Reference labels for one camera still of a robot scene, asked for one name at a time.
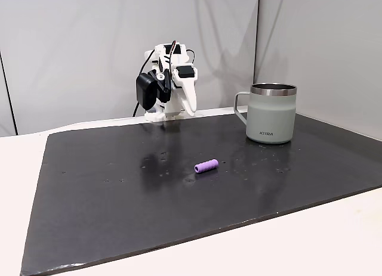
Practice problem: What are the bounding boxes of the purple pen grip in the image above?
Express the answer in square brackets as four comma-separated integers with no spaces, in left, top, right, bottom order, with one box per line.
[194,159,220,175]

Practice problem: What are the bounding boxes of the black oval webcam with clip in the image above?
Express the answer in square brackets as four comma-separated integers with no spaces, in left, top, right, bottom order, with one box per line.
[135,68,175,111]

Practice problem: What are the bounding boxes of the grey-green steel mug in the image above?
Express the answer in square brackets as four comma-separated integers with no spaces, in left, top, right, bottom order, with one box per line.
[234,83,298,145]

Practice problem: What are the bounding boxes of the black table mat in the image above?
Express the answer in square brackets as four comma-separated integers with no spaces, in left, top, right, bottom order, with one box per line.
[20,111,382,276]

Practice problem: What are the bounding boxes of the black webcam cable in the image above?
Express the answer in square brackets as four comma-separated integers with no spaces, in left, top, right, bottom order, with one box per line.
[138,48,156,77]

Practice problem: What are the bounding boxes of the thin black wall strip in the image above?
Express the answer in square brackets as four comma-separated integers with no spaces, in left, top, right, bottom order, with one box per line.
[0,50,19,136]

